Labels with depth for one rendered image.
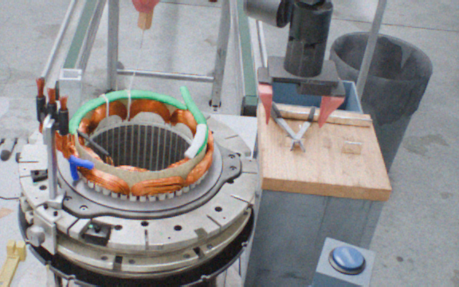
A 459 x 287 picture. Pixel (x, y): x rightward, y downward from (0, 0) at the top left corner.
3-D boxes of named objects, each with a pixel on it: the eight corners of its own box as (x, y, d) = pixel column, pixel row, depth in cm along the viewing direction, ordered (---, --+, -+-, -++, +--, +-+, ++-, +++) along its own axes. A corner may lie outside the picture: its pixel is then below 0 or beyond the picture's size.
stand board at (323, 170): (256, 114, 112) (258, 102, 111) (366, 126, 113) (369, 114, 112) (260, 190, 96) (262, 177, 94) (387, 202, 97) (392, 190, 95)
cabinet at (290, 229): (237, 229, 127) (257, 115, 112) (333, 237, 128) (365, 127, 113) (238, 307, 111) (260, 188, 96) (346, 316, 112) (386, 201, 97)
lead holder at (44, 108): (37, 117, 78) (36, 92, 76) (72, 119, 79) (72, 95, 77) (32, 135, 75) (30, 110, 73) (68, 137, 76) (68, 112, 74)
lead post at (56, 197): (46, 207, 80) (42, 128, 73) (52, 194, 82) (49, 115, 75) (61, 210, 80) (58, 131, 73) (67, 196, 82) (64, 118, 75)
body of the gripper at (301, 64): (265, 66, 101) (272, 21, 97) (331, 71, 102) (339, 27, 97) (268, 87, 96) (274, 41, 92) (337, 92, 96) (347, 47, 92)
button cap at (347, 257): (329, 265, 86) (331, 260, 85) (335, 245, 89) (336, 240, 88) (359, 275, 85) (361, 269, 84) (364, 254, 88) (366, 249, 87)
